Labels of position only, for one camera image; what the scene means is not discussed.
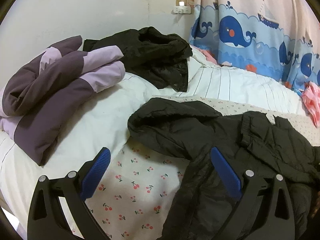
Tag white wall socket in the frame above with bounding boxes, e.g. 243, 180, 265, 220
173, 0, 193, 15

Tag black puffer jacket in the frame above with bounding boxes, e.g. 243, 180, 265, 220
127, 98, 319, 239

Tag purple folded jacket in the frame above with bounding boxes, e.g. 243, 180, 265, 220
1, 36, 125, 166

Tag cherry print bed sheet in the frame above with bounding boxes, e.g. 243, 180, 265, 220
69, 95, 320, 240

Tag black garment on quilt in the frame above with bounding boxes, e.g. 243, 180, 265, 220
83, 27, 193, 92

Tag pink patterned cloth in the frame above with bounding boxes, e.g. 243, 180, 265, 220
302, 81, 320, 127

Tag white striped quilt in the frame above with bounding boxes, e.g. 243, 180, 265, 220
0, 45, 307, 230

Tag whale print curtain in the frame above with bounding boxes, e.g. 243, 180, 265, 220
190, 0, 319, 92

